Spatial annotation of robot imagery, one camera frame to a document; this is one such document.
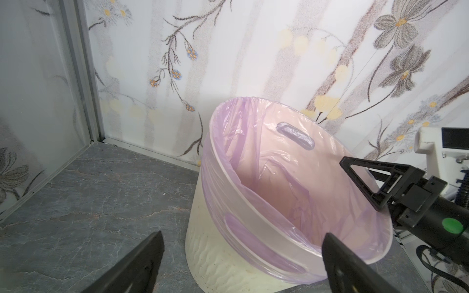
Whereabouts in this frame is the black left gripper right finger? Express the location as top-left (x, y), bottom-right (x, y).
top-left (322, 233), bottom-right (398, 293)

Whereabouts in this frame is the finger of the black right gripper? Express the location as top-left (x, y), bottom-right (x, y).
top-left (340, 156), bottom-right (425, 211)

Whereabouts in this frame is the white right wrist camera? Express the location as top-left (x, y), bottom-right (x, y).
top-left (414, 127), bottom-right (469, 200)

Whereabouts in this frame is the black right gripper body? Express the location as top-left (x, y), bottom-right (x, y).
top-left (388, 177), bottom-right (469, 267)

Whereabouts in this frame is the cream waste bin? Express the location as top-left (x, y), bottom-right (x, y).
top-left (184, 96), bottom-right (393, 293)

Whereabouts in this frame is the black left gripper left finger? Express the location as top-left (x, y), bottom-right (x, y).
top-left (83, 231), bottom-right (165, 293)

